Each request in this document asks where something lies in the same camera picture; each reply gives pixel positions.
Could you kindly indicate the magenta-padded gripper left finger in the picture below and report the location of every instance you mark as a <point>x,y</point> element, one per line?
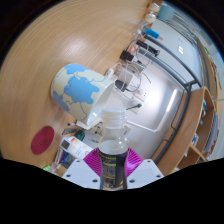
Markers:
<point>80,175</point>

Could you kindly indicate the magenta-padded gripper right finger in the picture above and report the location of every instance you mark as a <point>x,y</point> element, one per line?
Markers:
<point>146,173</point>

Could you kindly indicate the clear bottle with black label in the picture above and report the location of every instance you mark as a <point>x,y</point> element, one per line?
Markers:
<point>114,156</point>

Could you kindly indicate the white pump bottle red cap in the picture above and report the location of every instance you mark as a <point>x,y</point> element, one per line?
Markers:
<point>81,148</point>

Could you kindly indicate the green packet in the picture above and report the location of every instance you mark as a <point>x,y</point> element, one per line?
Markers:
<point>47,167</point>

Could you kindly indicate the small white digital clock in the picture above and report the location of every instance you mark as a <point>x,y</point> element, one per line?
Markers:
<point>65,144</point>

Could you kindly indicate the white tissue pack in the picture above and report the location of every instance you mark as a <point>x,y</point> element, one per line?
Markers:
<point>85,125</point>

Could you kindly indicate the flat round red coaster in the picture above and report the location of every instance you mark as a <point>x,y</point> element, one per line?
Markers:
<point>42,140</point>

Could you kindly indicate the wooden shelf unit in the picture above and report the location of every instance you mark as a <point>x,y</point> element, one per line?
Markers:
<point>196,133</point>

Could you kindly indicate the white mug with blue print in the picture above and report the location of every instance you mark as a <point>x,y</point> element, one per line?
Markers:
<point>80,91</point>

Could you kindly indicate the white power adapter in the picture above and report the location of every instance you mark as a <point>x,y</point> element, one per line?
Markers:
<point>126,76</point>

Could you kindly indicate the small black box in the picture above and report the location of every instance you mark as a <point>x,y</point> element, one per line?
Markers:
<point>126,55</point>

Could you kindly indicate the black upright device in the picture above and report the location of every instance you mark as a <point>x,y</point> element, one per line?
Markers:
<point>146,47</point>

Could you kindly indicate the small blue bottle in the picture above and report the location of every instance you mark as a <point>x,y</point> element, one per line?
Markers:
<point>151,32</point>

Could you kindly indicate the small cream round container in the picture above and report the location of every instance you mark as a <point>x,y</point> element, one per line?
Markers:
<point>153,7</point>
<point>150,17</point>

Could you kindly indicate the teal cushion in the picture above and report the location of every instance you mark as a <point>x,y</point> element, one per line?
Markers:
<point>166,11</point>

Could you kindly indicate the white wall socket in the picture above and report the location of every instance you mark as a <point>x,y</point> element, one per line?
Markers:
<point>141,95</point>

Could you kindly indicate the long wooden wall shelf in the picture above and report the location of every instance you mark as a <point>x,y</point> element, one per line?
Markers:
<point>208,63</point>

